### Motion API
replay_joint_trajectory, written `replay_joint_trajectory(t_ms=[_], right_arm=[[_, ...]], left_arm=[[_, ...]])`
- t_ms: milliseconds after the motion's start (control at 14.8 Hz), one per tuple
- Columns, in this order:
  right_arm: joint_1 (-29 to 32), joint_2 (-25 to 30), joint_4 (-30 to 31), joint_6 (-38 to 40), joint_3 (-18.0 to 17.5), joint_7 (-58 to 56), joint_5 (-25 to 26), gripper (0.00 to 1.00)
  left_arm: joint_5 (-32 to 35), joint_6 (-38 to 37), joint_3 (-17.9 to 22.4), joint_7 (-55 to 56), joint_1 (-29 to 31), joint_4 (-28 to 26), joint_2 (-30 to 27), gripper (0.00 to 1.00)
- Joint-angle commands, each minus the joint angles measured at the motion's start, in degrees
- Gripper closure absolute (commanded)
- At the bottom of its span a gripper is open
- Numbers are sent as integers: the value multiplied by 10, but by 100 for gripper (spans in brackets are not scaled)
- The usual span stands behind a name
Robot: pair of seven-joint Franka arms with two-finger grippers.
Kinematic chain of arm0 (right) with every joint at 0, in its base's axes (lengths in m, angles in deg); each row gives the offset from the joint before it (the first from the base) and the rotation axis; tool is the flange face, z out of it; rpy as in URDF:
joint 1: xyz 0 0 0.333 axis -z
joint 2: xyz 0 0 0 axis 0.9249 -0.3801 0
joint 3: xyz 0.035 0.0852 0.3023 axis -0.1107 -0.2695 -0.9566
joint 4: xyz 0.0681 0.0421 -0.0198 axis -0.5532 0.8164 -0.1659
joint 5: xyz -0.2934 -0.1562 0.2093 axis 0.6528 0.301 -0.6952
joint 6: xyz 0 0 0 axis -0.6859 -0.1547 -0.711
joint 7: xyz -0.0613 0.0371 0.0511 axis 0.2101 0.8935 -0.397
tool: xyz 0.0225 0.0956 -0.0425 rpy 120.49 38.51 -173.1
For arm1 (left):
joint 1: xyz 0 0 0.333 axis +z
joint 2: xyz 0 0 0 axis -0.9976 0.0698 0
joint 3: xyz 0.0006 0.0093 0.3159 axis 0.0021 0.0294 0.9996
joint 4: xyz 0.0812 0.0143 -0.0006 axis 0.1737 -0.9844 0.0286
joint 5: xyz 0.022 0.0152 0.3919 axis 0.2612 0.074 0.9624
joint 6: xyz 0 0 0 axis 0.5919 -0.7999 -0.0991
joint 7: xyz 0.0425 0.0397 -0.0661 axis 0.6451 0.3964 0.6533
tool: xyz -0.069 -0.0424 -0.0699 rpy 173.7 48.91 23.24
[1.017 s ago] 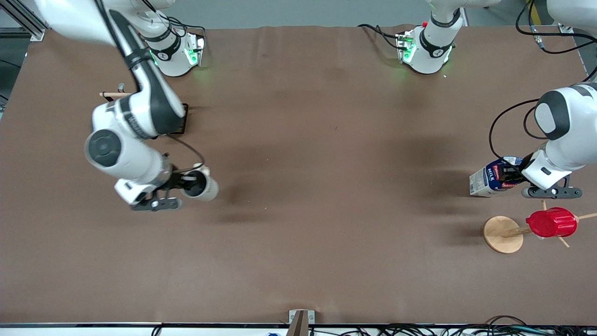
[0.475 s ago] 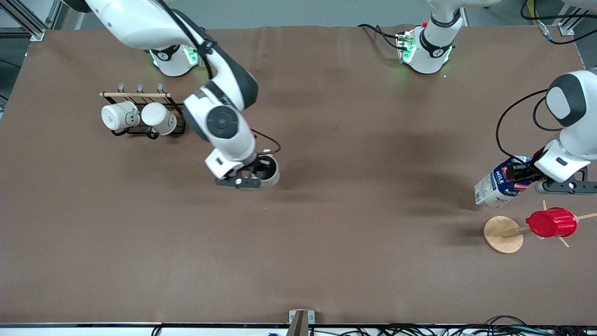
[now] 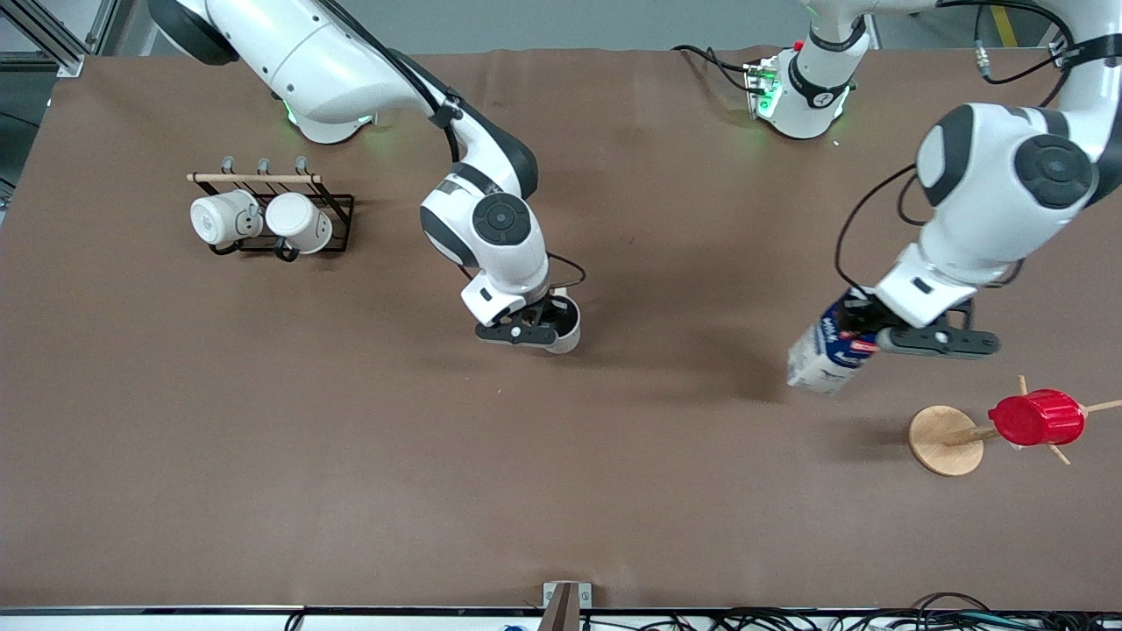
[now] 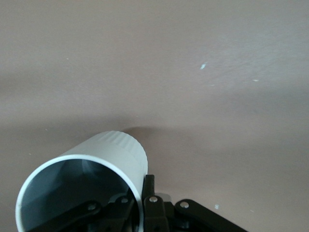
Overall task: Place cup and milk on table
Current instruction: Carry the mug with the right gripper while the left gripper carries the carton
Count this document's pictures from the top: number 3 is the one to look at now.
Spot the brown table cover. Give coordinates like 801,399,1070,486
0,46,1122,612

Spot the wooden mug tree stand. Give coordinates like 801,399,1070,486
908,375,1122,478

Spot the plain white mug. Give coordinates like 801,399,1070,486
265,192,334,255

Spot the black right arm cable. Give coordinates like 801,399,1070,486
320,0,587,291

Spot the red ribbed plastic cup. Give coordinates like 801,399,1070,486
988,389,1086,447

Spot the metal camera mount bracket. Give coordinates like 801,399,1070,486
542,581,593,631

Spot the black cable bundle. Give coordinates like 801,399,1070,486
579,593,1122,631

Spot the black wire mug rack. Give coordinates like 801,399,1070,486
187,156,355,262

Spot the black base power cable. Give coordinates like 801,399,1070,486
671,44,756,94

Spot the blue white milk carton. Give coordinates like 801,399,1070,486
786,289,880,395

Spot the grey ceramic mug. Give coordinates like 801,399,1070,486
543,295,582,355

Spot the white mug with face print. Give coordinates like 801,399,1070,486
190,189,264,247

